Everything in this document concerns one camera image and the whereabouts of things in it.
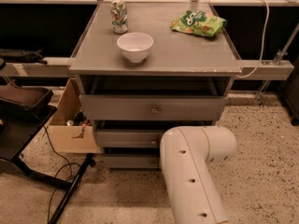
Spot cardboard box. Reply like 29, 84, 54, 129
48, 78, 101, 153

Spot grey metal rail frame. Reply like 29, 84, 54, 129
0, 58, 294, 80

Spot white cable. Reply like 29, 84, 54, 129
235, 0, 271, 79

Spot grey drawer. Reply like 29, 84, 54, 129
103, 155, 160, 169
94, 129, 164, 148
79, 95, 227, 121

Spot black floor cable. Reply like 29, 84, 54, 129
42, 124, 82, 224

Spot black stand with tray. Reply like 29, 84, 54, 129
0, 58, 96, 224

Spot grey top drawer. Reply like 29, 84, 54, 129
79, 95, 227, 121

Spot white bowl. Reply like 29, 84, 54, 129
117, 32, 153, 63

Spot grey middle drawer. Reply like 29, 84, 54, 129
94, 129, 164, 148

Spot grey drawer cabinet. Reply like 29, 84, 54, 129
70, 2, 241, 159

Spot green snack bag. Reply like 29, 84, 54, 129
170, 10, 227, 37

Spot grey bottom drawer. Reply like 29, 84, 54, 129
103, 155, 160, 169

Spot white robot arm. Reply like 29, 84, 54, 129
160, 126, 237, 224

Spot green patterned soda can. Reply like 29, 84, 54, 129
110, 0, 128, 34

